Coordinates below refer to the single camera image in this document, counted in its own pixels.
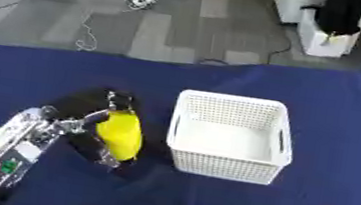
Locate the white power strip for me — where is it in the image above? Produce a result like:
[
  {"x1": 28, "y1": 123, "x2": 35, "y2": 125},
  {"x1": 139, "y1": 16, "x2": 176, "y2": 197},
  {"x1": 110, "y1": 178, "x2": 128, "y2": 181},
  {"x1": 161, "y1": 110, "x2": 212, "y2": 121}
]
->
[{"x1": 129, "y1": 0, "x2": 158, "y2": 9}]

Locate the white box with black item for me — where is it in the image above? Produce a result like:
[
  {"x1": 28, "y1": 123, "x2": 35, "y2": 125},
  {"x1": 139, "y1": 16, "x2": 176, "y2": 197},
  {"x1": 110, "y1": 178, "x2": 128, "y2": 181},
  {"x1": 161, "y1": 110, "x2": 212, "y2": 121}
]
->
[{"x1": 292, "y1": 0, "x2": 361, "y2": 63}]

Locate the yellow bottle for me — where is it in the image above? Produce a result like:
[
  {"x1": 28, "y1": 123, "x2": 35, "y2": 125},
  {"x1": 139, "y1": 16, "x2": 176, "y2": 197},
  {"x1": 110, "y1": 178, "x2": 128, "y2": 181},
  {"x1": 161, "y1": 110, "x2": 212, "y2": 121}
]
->
[{"x1": 89, "y1": 105, "x2": 150, "y2": 166}]

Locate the white cabinet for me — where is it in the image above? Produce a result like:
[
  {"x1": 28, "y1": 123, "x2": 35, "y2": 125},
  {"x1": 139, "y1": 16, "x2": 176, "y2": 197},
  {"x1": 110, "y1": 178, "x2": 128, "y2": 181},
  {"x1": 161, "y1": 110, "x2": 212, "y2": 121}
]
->
[{"x1": 257, "y1": 0, "x2": 331, "y2": 30}]

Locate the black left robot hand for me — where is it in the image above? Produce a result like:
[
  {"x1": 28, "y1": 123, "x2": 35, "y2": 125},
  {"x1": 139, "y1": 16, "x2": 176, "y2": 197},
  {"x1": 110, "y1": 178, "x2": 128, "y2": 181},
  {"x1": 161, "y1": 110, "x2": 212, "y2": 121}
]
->
[{"x1": 42, "y1": 81, "x2": 146, "y2": 180}]

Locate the white floor cable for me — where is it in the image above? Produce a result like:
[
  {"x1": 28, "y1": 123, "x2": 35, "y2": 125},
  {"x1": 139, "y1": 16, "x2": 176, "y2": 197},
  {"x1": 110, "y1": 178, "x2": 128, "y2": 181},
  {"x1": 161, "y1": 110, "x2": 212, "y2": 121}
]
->
[{"x1": 73, "y1": 0, "x2": 162, "y2": 61}]

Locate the white perforated plastic basket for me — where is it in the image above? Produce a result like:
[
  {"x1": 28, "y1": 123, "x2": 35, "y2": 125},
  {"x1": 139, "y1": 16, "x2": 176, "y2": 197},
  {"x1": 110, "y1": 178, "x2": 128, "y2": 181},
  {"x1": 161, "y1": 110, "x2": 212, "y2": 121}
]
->
[{"x1": 160, "y1": 85, "x2": 302, "y2": 190}]

